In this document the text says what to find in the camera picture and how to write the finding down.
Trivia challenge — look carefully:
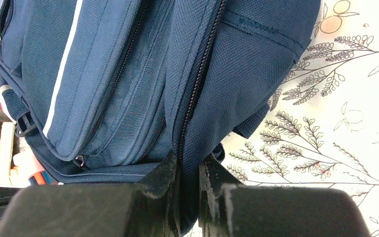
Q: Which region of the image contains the navy blue student backpack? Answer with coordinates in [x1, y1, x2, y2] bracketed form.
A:
[0, 0, 321, 235]

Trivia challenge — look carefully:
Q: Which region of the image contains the pink topped pen tube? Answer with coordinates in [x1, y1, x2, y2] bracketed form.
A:
[10, 150, 59, 188]

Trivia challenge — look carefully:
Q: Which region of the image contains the floral table cloth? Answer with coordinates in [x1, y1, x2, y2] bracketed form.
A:
[222, 0, 379, 237]

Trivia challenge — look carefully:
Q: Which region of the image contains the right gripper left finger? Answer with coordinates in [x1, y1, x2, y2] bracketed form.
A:
[0, 152, 181, 237]

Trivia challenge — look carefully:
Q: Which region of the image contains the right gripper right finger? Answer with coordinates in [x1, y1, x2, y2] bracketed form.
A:
[198, 155, 370, 237]

